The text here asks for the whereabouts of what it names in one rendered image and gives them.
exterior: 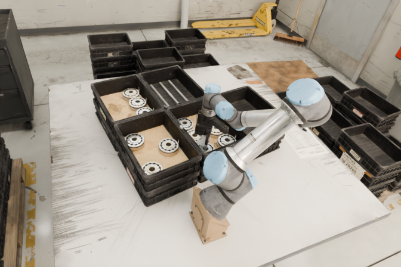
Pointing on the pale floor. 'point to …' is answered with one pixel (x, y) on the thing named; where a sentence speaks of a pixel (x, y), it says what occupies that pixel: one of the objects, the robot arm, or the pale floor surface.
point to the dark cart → (14, 75)
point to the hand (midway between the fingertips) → (206, 146)
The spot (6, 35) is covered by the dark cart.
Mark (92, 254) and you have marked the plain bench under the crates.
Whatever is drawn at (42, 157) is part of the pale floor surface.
